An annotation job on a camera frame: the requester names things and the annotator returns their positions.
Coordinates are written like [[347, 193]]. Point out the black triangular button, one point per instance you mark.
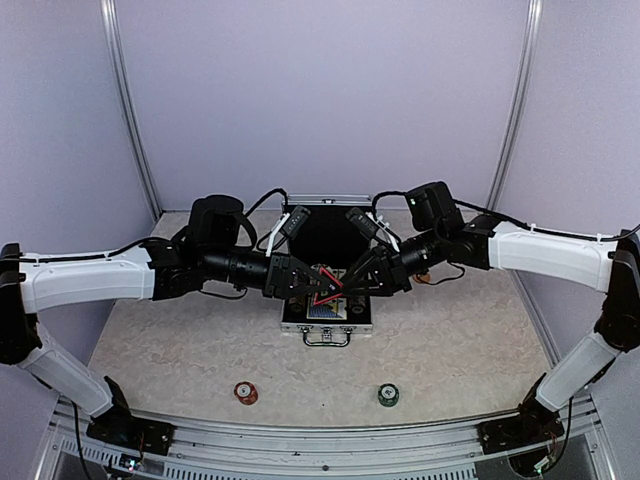
[[333, 288]]

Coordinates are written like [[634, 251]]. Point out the blue playing card deck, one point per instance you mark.
[[333, 310]]

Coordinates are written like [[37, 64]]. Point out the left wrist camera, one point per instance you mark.
[[216, 220]]

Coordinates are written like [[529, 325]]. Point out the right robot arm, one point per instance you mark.
[[607, 266]]

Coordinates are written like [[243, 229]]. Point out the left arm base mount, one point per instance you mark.
[[118, 426]]

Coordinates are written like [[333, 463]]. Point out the left aluminium frame post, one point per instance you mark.
[[116, 52]]

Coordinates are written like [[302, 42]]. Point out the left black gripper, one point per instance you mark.
[[278, 278]]

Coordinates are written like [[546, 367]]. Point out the red poker chip stack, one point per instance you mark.
[[246, 393]]

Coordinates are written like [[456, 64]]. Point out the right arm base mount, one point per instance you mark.
[[533, 423]]

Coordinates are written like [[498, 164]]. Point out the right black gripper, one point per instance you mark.
[[390, 273]]

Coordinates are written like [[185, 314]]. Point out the orange round button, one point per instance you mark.
[[422, 278]]

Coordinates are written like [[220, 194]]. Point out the right poker chip row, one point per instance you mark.
[[357, 304]]

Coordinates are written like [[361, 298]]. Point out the aluminium frame post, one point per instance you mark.
[[116, 52], [518, 102]]

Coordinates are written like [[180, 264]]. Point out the right aluminium frame post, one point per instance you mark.
[[518, 102]]

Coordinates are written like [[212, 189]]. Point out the poker chip row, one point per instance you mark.
[[297, 305], [357, 304]]

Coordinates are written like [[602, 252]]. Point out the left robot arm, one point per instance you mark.
[[153, 269]]

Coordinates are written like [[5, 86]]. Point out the left poker chip row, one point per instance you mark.
[[297, 305]]

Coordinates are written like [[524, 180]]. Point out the green poker chip stack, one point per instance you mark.
[[388, 395]]

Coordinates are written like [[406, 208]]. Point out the front aluminium rail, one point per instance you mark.
[[203, 449]]

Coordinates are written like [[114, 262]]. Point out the aluminium poker case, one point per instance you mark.
[[328, 238]]

